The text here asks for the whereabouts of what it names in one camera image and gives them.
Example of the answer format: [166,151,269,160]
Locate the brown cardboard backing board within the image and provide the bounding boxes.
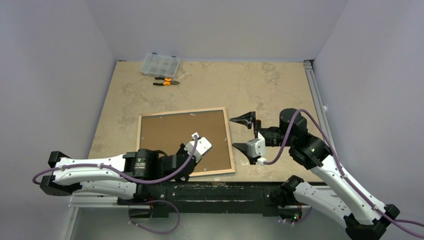
[139,110,232,174]

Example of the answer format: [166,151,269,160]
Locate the blue wooden picture frame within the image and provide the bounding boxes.
[136,106,237,178]

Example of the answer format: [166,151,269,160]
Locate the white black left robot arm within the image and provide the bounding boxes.
[32,140,212,205]

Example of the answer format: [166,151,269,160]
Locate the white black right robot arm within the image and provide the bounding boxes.
[231,108,400,240]

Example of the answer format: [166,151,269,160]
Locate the orange black pliers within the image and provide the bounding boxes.
[152,77,180,86]

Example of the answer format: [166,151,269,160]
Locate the clear plastic organizer box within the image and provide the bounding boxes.
[139,52,181,78]

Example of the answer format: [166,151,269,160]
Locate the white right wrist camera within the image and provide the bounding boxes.
[246,137,266,166]

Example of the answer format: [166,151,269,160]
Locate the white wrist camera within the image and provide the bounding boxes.
[246,137,266,166]
[184,132,212,163]

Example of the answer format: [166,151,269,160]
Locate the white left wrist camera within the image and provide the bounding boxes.
[184,132,212,163]

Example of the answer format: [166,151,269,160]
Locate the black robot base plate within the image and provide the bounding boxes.
[117,181,306,222]

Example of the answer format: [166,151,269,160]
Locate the aluminium front rail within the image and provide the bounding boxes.
[68,184,362,210]

